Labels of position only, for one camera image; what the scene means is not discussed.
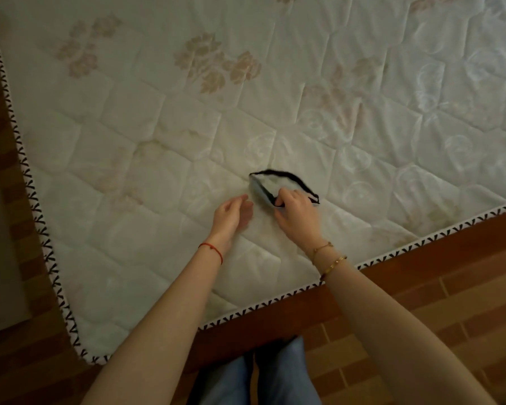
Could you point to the person's right hand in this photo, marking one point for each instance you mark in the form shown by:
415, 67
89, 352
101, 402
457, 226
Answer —
299, 219

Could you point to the person's left hand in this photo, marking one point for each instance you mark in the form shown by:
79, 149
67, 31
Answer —
227, 219

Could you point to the person's left thumb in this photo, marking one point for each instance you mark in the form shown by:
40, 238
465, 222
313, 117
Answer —
236, 199

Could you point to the person's right fingers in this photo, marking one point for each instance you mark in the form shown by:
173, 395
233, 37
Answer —
284, 198

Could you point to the person's left forearm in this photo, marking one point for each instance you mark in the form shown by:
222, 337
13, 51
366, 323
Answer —
160, 328

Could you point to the person's right forearm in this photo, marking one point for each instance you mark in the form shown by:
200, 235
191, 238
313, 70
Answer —
400, 333

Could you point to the white quilted floral mattress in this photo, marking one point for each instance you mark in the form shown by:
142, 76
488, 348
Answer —
253, 101

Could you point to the person's blue jeans legs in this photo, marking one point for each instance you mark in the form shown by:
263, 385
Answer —
257, 375

